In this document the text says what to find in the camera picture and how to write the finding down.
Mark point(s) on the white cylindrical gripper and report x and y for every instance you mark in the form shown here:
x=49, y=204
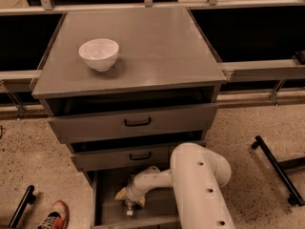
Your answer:
x=132, y=192

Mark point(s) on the black middle drawer handle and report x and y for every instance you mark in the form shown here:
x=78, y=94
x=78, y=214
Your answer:
x=137, y=157

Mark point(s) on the metal window railing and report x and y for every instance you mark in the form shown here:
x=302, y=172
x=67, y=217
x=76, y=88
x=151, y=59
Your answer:
x=273, y=54

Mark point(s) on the middle grey drawer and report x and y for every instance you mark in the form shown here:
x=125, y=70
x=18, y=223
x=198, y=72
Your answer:
x=100, y=157

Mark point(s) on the black drawer handle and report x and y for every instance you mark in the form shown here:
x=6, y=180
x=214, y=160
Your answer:
x=137, y=157
x=137, y=123

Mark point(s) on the red and white sneaker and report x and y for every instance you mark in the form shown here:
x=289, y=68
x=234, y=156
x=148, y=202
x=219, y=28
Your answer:
x=58, y=218

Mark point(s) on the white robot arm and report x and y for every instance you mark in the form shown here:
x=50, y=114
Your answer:
x=196, y=175

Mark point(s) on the clear plastic water bottle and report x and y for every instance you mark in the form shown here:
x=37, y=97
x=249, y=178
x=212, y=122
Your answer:
x=130, y=204

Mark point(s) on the black stand leg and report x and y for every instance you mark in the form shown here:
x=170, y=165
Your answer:
x=27, y=198
x=281, y=167

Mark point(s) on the bottom grey open drawer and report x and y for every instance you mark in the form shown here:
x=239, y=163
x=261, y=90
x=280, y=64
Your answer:
x=159, y=212

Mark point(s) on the black top drawer handle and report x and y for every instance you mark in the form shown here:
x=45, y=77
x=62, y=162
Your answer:
x=137, y=123

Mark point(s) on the grey metal drawer cabinet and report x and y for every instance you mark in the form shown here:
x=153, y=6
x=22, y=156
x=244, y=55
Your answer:
x=163, y=61

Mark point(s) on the black stand leg right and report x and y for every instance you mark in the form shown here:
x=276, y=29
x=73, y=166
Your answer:
x=281, y=167

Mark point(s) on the black stand leg left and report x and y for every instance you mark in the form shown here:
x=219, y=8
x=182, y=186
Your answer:
x=27, y=198

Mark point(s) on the top grey drawer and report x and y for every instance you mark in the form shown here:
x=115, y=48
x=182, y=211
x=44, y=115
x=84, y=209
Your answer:
x=110, y=125

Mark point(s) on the white ceramic bowl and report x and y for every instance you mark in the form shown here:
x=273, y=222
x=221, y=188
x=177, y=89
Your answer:
x=99, y=54

